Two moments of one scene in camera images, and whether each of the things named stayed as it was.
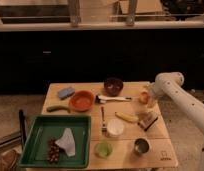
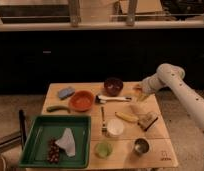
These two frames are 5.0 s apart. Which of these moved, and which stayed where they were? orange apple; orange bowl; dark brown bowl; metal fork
Moved: orange apple
Stayed: orange bowl; metal fork; dark brown bowl
